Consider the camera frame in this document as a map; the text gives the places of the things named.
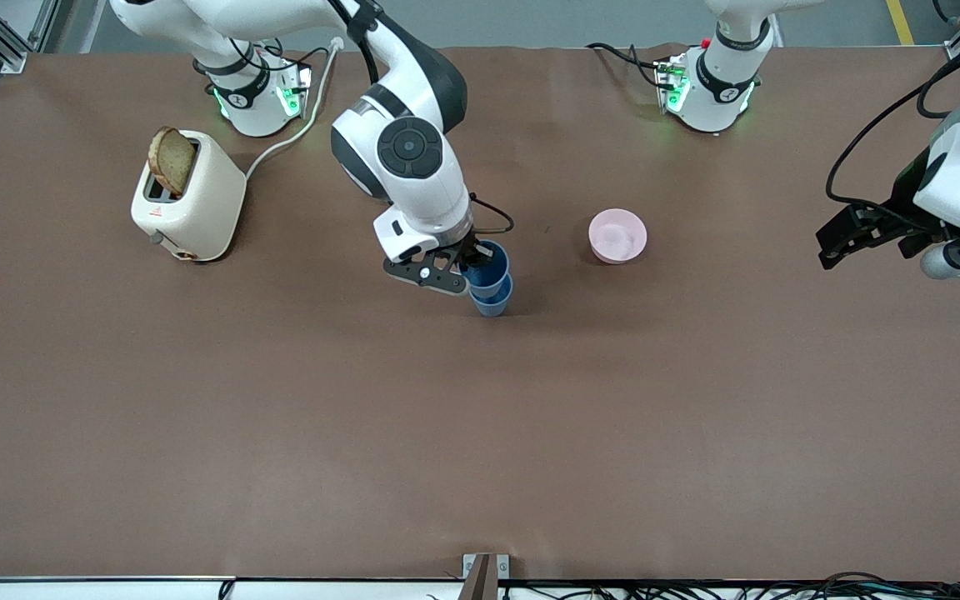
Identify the black base cable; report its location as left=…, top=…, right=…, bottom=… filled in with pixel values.
left=587, top=42, right=664, bottom=88
left=188, top=33, right=331, bottom=93

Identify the dark brown post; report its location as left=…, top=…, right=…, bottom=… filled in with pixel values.
left=465, top=556, right=499, bottom=600

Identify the black cable bundle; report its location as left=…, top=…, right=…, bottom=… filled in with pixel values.
left=497, top=571, right=960, bottom=600

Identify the white toaster power cable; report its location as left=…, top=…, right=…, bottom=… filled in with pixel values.
left=244, top=37, right=345, bottom=181

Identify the brown table mat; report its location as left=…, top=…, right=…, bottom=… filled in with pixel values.
left=0, top=43, right=960, bottom=583

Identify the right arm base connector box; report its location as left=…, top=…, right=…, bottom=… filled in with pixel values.
left=274, top=60, right=314, bottom=119

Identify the grey metal bracket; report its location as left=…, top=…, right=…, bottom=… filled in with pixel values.
left=462, top=552, right=511, bottom=582

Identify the cream white toaster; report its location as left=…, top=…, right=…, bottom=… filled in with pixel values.
left=130, top=129, right=248, bottom=263

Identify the blue plastic cup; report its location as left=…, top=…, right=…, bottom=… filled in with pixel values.
left=469, top=275, right=515, bottom=318
left=460, top=239, right=513, bottom=300

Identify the pink bowl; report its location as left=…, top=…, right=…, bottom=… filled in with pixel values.
left=587, top=208, right=648, bottom=265

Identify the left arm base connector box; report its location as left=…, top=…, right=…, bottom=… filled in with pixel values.
left=653, top=52, right=691, bottom=115

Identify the black right base cable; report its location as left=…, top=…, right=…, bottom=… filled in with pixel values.
left=188, top=33, right=331, bottom=93

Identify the brown bread slice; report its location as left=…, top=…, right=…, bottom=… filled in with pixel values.
left=147, top=126, right=198, bottom=198

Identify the black left base cable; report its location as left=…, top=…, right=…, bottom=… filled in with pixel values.
left=587, top=42, right=664, bottom=88

